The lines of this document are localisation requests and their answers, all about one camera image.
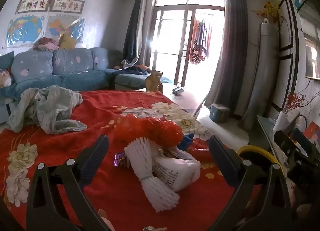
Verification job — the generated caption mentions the black cable loop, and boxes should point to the black cable loop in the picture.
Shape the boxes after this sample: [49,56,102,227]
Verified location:
[295,114,308,129]

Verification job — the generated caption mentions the yellow artificial flowers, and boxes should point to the yellow artificial flowers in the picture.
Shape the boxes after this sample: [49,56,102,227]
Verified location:
[252,1,283,24]

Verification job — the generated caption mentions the calligraphy wall poster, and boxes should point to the calligraphy wall poster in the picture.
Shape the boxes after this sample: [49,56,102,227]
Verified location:
[51,0,85,13]
[15,0,52,14]

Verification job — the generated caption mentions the red flat packet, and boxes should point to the red flat packet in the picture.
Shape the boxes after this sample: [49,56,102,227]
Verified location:
[189,147,213,164]

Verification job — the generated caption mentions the glass top stand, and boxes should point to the glass top stand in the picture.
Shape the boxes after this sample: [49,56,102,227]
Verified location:
[248,114,302,169]

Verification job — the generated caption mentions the low coffee table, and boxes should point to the low coffee table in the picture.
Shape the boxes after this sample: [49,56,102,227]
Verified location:
[136,83,208,118]

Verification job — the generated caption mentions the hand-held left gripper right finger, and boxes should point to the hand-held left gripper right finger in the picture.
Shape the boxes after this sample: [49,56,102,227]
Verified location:
[208,135,292,231]

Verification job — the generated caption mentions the blue lidded bucket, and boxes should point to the blue lidded bucket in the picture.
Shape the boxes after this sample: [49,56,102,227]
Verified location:
[209,103,230,124]

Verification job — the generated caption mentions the balcony glass door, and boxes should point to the balcony glass door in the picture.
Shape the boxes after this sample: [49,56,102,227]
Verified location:
[147,0,226,87]

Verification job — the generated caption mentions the dark blue curtain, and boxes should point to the dark blue curtain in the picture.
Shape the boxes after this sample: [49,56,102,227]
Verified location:
[122,0,148,66]

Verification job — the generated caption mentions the yellow cushion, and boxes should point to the yellow cushion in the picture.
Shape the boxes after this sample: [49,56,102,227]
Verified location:
[59,33,78,50]

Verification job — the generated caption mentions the hanging patterned laundry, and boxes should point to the hanging patterned laundry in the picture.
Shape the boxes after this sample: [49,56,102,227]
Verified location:
[189,13,213,65]

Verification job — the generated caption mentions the teal cushion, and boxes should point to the teal cushion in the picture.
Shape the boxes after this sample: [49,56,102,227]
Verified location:
[0,51,15,70]

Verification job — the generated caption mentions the blue heart print sofa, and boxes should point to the blue heart print sofa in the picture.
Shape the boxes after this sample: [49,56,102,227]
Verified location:
[0,47,175,124]

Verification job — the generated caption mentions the pale blue crumpled cloth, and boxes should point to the pale blue crumpled cloth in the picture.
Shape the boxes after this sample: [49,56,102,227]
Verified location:
[6,85,88,135]

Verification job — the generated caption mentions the red floral blanket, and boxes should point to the red floral blanket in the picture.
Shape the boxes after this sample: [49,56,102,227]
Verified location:
[0,90,250,231]

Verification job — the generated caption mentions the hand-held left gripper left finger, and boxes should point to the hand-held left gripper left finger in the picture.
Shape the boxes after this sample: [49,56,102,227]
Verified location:
[26,134,110,231]

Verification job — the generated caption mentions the blue wrapper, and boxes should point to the blue wrapper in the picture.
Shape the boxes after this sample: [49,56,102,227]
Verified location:
[178,133,195,152]

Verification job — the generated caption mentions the white foam net bundle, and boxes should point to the white foam net bundle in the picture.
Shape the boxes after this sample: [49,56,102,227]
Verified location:
[124,137,180,213]

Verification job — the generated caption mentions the framed wall mirror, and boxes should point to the framed wall mirror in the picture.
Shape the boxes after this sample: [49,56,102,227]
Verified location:
[299,13,320,80]

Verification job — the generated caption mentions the red flat box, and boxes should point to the red flat box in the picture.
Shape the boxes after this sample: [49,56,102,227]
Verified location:
[303,121,320,148]

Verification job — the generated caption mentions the dark blue clothes heap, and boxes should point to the dark blue clothes heap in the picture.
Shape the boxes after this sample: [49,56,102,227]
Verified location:
[113,59,152,76]

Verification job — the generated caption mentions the grey brown curtain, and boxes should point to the grey brown curtain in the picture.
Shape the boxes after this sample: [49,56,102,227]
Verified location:
[204,0,250,118]

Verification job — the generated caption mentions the yellow rimmed black bin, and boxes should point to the yellow rimmed black bin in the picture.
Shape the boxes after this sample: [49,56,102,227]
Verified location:
[236,145,285,180]

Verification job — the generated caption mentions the country map poster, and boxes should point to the country map poster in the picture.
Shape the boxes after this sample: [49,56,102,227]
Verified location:
[47,15,86,44]

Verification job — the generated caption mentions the purple candy wrapper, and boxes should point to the purple candy wrapper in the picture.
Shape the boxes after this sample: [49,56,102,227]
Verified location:
[114,153,128,168]

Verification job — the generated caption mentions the brown paper bag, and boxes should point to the brown paper bag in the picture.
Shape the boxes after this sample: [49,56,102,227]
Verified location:
[145,70,164,93]

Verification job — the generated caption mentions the pink maroon clothes pile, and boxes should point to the pink maroon clothes pile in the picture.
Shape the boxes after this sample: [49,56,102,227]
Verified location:
[33,37,60,52]

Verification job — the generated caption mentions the red berry branches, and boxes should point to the red berry branches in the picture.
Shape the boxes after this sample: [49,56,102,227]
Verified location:
[284,91,307,114]

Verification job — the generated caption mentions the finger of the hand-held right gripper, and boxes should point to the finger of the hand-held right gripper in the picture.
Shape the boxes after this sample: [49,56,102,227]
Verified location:
[274,130,304,158]
[293,128,317,152]

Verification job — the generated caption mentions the white printed plastic bag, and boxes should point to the white printed plastic bag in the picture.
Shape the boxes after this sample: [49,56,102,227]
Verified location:
[152,150,201,192]

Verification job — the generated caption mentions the covered standing air conditioner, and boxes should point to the covered standing air conditioner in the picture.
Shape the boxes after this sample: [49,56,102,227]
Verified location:
[243,21,280,132]

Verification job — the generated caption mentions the world map poster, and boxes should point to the world map poster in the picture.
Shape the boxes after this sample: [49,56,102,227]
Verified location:
[4,16,47,48]

